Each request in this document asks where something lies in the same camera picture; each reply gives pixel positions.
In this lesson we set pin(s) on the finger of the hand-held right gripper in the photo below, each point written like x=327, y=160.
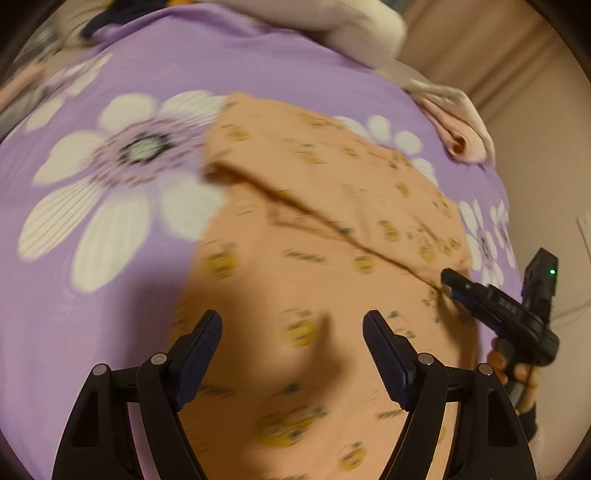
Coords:
x=466, y=288

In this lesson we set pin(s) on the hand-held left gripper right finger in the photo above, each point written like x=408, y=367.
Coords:
x=383, y=355

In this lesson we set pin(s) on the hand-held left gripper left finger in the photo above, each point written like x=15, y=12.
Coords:
x=203, y=355

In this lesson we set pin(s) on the orange cartoon print garment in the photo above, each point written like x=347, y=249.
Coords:
x=300, y=258

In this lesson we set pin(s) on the person's right hand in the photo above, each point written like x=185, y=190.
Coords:
x=526, y=383

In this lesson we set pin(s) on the purple floral bed sheet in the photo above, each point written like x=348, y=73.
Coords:
x=92, y=300

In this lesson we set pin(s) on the pale white cloth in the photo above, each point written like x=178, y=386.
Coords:
x=341, y=27

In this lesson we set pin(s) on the dark cloth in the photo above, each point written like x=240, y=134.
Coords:
x=120, y=16

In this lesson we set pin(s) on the white wall power strip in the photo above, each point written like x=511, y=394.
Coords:
x=584, y=236

